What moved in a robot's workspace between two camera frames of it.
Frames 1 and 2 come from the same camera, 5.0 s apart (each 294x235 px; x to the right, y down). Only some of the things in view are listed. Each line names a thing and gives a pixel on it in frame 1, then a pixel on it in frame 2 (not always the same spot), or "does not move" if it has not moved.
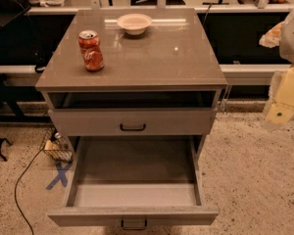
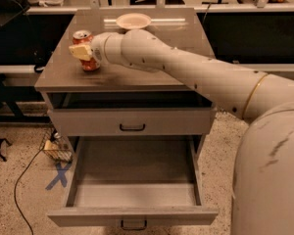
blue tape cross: (62, 176) does not move
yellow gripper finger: (279, 114) -> (81, 51)
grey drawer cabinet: (136, 90) does not move
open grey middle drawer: (135, 182) does not move
